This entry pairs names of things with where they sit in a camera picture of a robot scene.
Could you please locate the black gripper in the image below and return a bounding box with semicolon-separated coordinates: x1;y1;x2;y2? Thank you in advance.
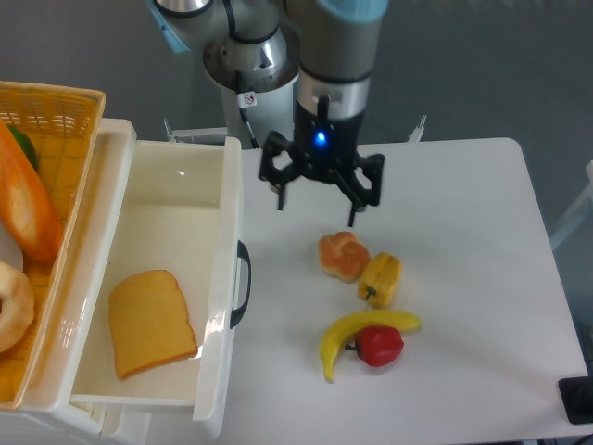
259;99;385;227

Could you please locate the orange toy bread slice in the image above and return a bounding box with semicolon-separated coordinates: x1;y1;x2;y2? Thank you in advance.
108;270;197;379

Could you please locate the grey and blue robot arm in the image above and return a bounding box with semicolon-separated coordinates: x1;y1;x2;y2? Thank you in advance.
148;1;387;213

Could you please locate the toy knotted bread roll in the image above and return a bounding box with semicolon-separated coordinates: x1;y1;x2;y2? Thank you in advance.
318;232;371;283

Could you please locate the open white upper drawer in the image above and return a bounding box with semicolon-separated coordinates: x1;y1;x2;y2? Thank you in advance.
71;137;243;443

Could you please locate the white plastic drawer cabinet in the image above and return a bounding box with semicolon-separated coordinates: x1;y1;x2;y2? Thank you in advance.
1;119;151;444

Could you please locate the yellow toy bell pepper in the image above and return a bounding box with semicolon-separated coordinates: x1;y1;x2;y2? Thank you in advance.
358;252;402;309

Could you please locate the yellow toy banana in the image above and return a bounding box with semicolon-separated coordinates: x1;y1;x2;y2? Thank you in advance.
319;309;423;383

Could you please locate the red toy bell pepper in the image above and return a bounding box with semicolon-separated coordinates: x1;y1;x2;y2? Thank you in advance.
344;325;405;368

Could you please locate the orange woven plastic basket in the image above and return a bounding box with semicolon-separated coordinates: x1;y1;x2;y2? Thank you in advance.
1;81;106;411

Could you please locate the orange toy baguette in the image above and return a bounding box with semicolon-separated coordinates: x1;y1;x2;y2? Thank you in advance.
1;123;62;261

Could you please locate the green toy pepper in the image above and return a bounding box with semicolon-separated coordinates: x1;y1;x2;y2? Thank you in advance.
8;125;39;172

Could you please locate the beige toy bagel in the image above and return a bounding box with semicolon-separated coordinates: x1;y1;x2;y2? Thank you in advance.
1;261;34;351

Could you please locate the black device at table edge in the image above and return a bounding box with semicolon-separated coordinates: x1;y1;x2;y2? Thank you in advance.
558;376;592;425

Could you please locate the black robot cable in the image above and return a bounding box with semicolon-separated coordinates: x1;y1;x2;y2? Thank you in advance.
236;69;260;150

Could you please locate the black drawer handle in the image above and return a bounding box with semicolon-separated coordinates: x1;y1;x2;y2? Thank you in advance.
230;240;252;329

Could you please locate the white frame at right edge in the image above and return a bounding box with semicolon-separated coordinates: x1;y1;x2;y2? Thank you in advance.
549;161;592;251

